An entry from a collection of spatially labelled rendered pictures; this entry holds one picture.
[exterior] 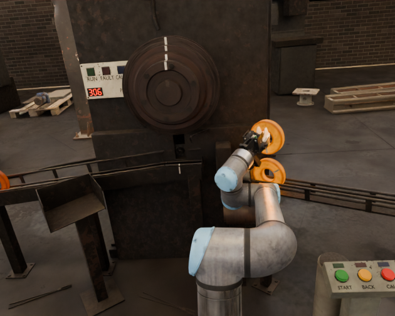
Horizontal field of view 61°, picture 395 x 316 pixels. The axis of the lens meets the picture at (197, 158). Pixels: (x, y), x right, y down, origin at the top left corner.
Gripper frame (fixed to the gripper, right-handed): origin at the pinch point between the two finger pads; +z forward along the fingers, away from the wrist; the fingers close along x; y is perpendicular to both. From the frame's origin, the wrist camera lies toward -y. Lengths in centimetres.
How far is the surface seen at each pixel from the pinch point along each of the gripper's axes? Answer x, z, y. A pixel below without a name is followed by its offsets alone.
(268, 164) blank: 0.0, -3.5, -15.7
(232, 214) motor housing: 14.2, -20.7, -38.2
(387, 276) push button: -57, -35, -24
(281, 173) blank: -7.0, -4.3, -18.9
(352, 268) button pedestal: -47, -37, -23
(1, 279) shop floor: 140, -106, -63
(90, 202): 72, -58, -15
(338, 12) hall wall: 165, 631, -157
